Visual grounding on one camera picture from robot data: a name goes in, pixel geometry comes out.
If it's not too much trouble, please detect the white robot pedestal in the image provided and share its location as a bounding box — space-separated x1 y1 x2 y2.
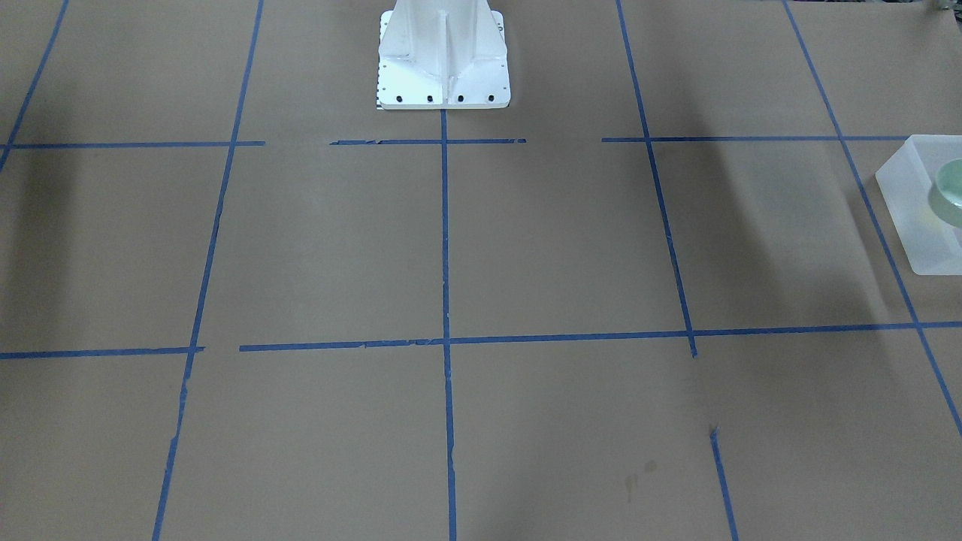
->
376 1 512 110

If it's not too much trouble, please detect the mint green bowl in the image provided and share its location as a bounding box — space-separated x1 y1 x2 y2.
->
929 159 961 229

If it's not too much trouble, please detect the clear plastic bin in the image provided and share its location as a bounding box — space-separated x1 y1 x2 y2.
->
876 134 961 275

